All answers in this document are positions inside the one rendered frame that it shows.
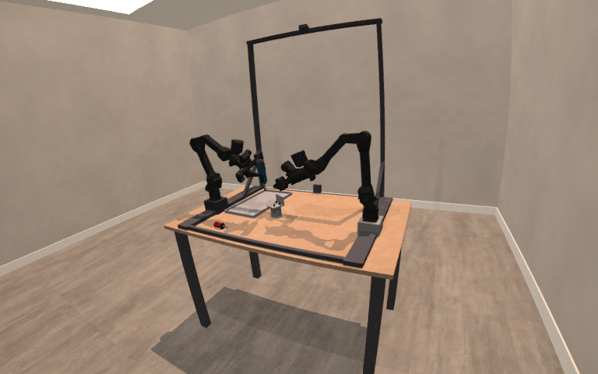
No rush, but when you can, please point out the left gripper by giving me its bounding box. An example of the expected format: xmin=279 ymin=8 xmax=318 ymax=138
xmin=273 ymin=170 xmax=303 ymax=191

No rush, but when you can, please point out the grey cylinder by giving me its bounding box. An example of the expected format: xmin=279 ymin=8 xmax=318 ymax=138
xmin=270 ymin=207 xmax=282 ymax=218

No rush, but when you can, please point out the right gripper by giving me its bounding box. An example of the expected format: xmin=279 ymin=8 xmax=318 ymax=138
xmin=235 ymin=151 xmax=263 ymax=183

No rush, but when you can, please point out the black metal overhead frame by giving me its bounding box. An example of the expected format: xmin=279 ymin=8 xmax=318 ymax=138
xmin=246 ymin=18 xmax=385 ymax=200

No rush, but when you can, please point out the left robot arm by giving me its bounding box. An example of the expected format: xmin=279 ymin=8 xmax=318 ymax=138
xmin=281 ymin=131 xmax=379 ymax=223

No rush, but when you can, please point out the blue electric screwdriver barrel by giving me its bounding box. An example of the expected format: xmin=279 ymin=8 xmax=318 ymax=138
xmin=255 ymin=159 xmax=267 ymax=185

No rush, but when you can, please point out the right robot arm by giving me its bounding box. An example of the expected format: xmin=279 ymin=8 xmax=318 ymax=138
xmin=190 ymin=135 xmax=252 ymax=202

